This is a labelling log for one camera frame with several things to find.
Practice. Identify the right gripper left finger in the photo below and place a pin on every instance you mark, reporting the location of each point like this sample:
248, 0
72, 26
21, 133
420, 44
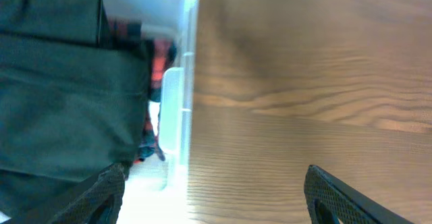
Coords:
96, 200

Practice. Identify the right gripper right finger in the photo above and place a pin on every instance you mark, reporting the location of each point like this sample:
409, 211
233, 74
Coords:
331, 201

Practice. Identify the clear plastic storage bin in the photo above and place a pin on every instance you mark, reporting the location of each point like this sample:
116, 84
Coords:
156, 191

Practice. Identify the black shirt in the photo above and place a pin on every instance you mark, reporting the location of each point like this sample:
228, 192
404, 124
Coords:
73, 99

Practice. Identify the red navy plaid shirt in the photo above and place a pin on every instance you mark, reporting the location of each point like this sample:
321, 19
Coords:
162, 54

